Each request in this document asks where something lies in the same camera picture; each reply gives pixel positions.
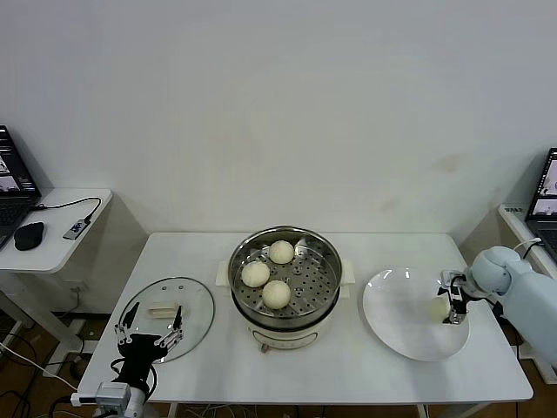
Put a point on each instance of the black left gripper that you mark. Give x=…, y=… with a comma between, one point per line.
x=140, y=355

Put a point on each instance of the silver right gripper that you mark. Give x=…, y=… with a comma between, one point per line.
x=457, y=285

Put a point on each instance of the white steamed baozi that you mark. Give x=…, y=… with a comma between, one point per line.
x=276, y=294
x=255, y=274
x=437, y=308
x=280, y=251

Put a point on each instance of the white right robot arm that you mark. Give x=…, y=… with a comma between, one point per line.
x=496, y=270

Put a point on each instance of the perforated steel steamer basket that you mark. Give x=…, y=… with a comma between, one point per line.
x=322, y=287

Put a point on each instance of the white round plate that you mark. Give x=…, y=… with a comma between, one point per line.
x=391, y=313

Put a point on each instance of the white side table rounded corner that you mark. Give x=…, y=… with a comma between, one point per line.
x=56, y=252

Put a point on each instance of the small grey usb device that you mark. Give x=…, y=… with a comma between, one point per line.
x=77, y=228

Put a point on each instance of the cream electric cooking pot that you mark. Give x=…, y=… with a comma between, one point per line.
x=287, y=337

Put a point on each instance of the black laptop with narrow screen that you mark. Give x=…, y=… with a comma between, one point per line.
x=546, y=191

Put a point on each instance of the black computer mouse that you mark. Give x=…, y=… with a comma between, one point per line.
x=28, y=236

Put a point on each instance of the black laptop with wide screen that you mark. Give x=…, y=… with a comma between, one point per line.
x=13, y=165

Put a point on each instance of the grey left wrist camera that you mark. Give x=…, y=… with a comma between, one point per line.
x=113, y=393

